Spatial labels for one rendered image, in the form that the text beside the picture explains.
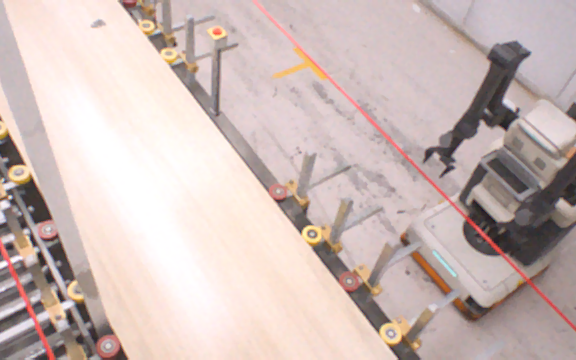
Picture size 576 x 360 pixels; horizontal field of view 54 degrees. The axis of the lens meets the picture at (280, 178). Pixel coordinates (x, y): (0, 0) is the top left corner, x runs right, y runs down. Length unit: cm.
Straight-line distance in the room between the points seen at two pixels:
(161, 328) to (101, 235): 46
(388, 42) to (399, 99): 65
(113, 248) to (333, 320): 89
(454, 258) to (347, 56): 199
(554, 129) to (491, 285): 109
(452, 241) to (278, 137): 135
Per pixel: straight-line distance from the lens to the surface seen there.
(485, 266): 329
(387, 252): 210
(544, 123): 247
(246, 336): 211
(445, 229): 332
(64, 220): 160
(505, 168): 267
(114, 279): 223
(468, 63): 487
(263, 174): 274
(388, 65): 458
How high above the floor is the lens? 286
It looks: 52 degrees down
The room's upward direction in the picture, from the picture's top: 10 degrees clockwise
